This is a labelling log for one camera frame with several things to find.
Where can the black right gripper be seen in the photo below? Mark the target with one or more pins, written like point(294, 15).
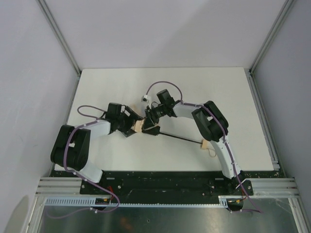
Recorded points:
point(149, 117)

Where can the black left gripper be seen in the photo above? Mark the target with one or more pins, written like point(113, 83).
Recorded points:
point(129, 121)

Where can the beige folding umbrella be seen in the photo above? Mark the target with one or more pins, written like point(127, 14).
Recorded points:
point(138, 126)

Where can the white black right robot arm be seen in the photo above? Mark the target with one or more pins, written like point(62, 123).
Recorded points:
point(209, 120)

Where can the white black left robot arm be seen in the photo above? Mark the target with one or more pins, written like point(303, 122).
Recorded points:
point(71, 148)

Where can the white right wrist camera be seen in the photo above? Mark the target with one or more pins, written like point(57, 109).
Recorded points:
point(145, 98)

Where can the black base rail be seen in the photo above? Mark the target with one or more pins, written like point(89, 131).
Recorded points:
point(172, 187)

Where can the aluminium front cross rail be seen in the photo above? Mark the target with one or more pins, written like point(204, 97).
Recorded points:
point(262, 187)

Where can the aluminium right side rail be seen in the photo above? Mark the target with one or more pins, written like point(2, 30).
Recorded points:
point(263, 120)

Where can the aluminium left corner post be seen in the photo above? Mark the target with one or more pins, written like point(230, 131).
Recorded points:
point(58, 35)

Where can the aluminium corner frame post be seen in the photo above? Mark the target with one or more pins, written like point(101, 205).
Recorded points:
point(273, 32)

